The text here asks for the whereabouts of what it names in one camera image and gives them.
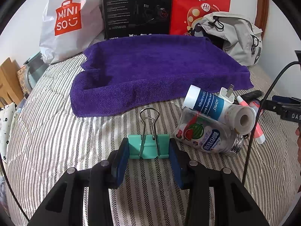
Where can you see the red paper bag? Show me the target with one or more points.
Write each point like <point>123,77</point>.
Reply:
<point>185,14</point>

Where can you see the white blue cylinder bottle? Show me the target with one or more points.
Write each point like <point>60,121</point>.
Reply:
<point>206,103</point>

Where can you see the grey Nike backpack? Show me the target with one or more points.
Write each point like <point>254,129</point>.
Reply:
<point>242,40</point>

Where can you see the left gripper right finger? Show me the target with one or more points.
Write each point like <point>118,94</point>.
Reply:
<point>179,161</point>

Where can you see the person right hand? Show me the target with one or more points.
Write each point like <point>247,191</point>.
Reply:
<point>297,132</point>

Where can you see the white charger plug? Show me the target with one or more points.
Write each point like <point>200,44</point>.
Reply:
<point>227,94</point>

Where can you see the black comb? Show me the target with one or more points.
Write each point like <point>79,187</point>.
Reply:
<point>252,95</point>

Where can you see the purple towel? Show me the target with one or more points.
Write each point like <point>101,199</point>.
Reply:
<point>125,73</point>

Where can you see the black Hecate headset box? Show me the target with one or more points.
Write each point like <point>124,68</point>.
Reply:
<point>127,18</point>

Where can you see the clear candy bottle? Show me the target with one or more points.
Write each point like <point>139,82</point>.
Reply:
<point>207,135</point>

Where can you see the pink white pen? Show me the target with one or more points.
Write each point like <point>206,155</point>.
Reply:
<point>255,104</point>

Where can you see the teal binder clip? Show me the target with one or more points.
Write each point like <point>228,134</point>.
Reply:
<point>149,146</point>

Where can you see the white tape roll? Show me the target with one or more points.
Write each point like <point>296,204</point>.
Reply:
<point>240,118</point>

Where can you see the teal grey bin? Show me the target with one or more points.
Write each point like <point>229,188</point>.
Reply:
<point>35,68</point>

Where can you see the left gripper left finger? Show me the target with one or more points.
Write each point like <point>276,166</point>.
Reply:
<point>119,163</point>

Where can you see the white Miniso shopping bag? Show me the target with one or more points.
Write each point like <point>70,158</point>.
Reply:
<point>69,27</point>

